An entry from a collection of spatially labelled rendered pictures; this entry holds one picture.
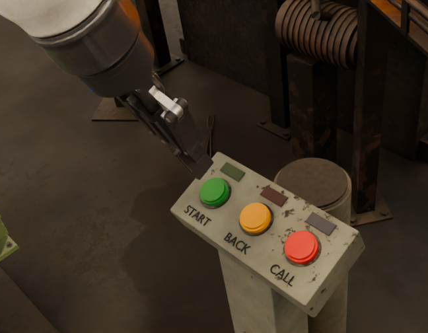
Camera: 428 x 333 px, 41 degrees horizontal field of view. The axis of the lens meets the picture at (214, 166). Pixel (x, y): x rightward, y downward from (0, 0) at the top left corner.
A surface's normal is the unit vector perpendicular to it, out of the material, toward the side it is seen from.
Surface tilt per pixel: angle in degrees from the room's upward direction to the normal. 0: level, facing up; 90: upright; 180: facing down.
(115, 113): 0
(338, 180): 0
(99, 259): 0
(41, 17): 121
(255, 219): 20
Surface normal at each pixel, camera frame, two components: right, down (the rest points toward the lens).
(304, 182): -0.14, -0.73
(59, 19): 0.30, 0.85
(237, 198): -0.37, -0.50
